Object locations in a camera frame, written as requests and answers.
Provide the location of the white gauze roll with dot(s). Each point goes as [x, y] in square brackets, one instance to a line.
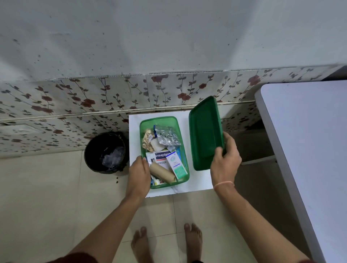
[156, 145]

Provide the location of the person's right foot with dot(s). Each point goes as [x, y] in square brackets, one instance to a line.
[193, 241]

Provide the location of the person's right forearm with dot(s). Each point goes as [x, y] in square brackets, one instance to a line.
[252, 219]

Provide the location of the green lid with yellow label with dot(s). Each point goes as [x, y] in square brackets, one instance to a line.
[203, 135]

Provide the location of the person's right hand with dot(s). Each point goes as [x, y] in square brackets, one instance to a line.
[226, 168]

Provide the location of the green plastic box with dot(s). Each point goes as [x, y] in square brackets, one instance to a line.
[162, 121]

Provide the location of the tan bandage roll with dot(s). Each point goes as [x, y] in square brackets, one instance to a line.
[162, 173]

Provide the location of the white teal medicine carton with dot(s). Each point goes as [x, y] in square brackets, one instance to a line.
[176, 165]

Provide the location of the white plaster box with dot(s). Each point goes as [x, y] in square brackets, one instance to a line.
[161, 156]

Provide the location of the person's left hand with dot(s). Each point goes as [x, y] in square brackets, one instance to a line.
[139, 178]

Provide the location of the black trash bin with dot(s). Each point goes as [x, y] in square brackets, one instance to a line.
[92, 154]

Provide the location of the person's left forearm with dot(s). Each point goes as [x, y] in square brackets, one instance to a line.
[108, 233]

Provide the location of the large white table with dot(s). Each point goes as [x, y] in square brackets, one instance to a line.
[311, 141]

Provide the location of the dark red shirt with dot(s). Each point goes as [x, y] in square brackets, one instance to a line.
[78, 259]

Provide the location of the bundle of cotton swabs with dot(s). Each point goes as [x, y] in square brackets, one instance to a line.
[147, 139]

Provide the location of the crumpled clear plastic bag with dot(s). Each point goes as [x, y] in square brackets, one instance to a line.
[112, 157]

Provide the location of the white table crossbar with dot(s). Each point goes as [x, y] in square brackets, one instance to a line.
[257, 160]

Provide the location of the silver pill blister pack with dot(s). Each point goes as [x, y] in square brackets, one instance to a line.
[168, 136]

